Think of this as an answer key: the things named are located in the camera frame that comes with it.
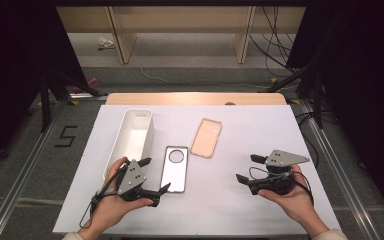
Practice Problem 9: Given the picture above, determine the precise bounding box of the bundle of black cables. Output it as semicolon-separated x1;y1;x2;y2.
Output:
249;5;301;79

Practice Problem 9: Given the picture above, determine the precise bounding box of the grey phone case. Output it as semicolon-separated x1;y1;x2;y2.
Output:
159;145;190;194

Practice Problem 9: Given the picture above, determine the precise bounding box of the beige phone case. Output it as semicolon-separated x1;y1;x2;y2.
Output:
189;117;223;160

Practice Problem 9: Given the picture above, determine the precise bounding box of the person's left hand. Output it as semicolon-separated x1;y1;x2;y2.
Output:
85;156;155;234

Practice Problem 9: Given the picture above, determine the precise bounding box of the hand-held gripper cable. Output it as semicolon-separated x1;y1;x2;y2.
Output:
78;164;129;230
248;166;315;207

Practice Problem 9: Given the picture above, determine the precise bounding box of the crumpled white paper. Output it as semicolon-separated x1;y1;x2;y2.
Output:
97;36;116;51

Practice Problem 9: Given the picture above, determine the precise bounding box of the person's right hand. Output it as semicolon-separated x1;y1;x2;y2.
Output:
258;164;329;236

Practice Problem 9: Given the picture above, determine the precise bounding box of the white table mat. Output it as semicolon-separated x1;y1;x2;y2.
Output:
52;104;343;237

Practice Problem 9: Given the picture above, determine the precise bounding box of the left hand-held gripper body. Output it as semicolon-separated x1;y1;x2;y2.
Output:
117;159;156;203

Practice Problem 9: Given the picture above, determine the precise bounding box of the white plastic storage box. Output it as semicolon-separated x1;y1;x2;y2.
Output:
103;108;155;181

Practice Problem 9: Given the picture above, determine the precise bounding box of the aluminium floor rail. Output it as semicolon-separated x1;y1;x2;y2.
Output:
299;99;381;240
0;99;69;240

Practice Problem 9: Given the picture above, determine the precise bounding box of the light wooden shelf unit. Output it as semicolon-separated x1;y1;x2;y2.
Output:
56;5;307;65

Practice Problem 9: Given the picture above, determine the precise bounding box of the right hand-held gripper cable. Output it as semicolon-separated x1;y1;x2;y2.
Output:
248;166;315;207

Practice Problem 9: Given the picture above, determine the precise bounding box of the left hand-held gripper cable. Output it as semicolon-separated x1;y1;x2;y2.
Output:
78;164;129;230

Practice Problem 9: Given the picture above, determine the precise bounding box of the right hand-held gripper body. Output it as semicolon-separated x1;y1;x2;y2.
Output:
248;149;311;196

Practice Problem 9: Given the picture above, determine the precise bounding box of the pink object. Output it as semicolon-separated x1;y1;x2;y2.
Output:
71;76;101;94

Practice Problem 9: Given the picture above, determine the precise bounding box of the black metal stand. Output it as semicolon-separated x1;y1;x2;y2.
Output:
266;63;324;129
39;71;109;133

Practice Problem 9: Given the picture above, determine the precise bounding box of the black curtain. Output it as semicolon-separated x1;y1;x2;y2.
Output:
286;0;384;218
0;0;88;174

